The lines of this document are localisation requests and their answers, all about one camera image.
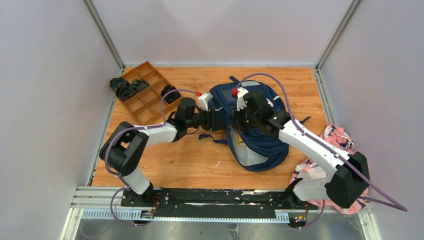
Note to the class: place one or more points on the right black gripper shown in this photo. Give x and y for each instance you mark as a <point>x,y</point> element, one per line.
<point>237,123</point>

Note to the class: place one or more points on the aluminium slotted rail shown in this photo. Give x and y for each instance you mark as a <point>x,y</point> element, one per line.
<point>104,203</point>

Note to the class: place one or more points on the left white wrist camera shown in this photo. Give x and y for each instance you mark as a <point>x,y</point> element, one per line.
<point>203,101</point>

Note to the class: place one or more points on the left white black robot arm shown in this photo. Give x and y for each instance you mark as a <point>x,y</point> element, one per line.
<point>123,150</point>

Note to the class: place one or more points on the black rolled band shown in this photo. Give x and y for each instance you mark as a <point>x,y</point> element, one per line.
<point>125,91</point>

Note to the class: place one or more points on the dark green rolled band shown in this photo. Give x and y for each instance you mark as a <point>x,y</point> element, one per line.
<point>115,82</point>

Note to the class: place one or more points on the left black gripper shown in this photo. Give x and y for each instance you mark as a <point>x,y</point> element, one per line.
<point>214,118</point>

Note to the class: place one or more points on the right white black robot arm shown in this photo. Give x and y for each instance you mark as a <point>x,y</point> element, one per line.
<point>346,174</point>

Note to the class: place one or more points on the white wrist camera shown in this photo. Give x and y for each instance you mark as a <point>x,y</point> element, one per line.
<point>241,103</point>
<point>203,101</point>

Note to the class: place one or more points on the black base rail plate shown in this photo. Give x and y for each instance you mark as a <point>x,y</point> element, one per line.
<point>216,203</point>

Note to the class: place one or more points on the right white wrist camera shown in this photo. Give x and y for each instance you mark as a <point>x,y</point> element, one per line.
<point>241,103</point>

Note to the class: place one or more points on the black rolled belt in tray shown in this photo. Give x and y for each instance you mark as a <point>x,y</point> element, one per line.
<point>169,94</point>

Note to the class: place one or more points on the navy blue backpack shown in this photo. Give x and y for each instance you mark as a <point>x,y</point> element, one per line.
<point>253,149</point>

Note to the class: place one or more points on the wooden compartment tray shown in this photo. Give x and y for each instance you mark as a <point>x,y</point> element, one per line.
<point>144,107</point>

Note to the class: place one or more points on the green rolled band in tray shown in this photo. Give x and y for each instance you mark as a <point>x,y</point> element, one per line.
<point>139,85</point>

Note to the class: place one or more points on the pink patterned cloth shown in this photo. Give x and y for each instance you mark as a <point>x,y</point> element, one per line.
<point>308,169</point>

